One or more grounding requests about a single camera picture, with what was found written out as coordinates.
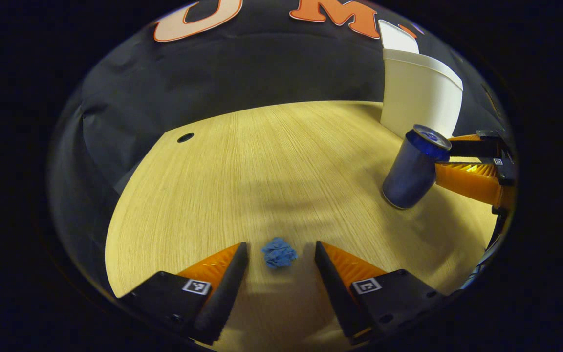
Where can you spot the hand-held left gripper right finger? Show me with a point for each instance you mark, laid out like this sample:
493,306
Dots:
337,293

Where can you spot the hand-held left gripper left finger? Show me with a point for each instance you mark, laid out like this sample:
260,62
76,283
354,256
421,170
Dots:
225,293

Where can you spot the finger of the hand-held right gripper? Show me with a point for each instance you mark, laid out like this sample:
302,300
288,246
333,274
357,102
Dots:
477,147
472,181

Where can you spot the blue pop can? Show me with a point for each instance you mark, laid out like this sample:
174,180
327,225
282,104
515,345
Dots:
413,171

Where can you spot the blue paper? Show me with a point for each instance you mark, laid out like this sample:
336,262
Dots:
279,252

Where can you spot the white desktop garbage bin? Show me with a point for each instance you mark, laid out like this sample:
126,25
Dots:
421,102

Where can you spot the black backdrop cloth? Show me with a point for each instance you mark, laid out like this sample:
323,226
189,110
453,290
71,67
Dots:
242,73

